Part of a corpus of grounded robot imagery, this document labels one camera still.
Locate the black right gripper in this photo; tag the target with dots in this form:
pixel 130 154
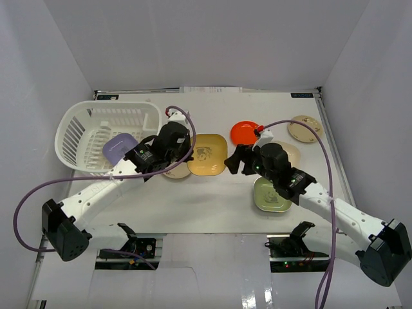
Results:
pixel 244 153

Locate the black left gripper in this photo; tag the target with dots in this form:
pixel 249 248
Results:
pixel 181 149

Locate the yellow square panda plate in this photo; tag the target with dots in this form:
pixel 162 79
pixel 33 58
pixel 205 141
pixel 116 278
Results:
pixel 209 154

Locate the green square panda plate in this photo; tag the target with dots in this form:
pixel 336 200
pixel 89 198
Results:
pixel 267 199

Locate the cream square panda plate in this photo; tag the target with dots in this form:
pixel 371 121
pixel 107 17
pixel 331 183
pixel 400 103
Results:
pixel 294 155

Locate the purple square panda plate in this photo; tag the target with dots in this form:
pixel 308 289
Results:
pixel 115 149

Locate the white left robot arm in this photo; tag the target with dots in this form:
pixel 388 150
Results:
pixel 67 224

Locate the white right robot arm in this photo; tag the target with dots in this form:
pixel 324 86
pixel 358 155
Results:
pixel 381 249

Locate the white plastic basket bin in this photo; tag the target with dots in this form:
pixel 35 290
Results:
pixel 88 125

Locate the orange round plate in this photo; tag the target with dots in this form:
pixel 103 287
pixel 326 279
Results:
pixel 243 133

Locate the cream round flower plate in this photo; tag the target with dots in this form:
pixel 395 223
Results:
pixel 177 173

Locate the cream round plate far right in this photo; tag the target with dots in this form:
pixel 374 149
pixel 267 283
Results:
pixel 300 131

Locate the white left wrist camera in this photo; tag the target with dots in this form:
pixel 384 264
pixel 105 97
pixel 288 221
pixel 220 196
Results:
pixel 174 115

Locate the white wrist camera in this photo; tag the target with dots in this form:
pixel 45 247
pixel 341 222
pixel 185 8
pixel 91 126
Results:
pixel 264 136
pixel 174 115

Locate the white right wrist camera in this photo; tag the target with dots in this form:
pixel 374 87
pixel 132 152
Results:
pixel 264 136

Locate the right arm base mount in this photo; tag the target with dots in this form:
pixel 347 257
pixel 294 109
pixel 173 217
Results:
pixel 289 253

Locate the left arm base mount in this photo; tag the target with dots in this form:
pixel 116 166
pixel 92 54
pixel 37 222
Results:
pixel 143 256

